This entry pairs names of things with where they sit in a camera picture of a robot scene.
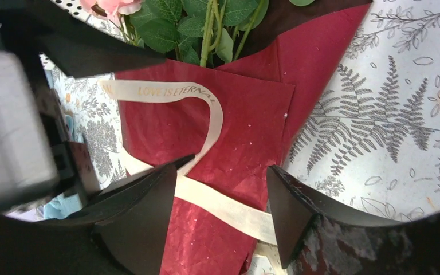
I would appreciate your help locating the cream ribbon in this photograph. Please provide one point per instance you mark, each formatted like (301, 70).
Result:
(248, 220)

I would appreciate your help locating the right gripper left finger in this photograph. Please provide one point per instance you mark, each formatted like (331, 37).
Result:
(123, 230)

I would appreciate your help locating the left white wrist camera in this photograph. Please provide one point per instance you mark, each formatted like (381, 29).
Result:
(28, 172)

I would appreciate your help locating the dark red wrapping paper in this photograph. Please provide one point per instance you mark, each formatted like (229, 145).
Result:
(266, 97)

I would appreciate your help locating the light blue cloth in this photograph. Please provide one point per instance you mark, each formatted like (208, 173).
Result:
(61, 207)

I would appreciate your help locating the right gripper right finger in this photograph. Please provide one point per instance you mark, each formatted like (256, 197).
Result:
(317, 234)

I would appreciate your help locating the pink fake flower bunch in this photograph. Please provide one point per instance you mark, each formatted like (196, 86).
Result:
(211, 33)

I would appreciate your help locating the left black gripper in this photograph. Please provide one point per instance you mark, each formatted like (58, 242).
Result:
(29, 29)

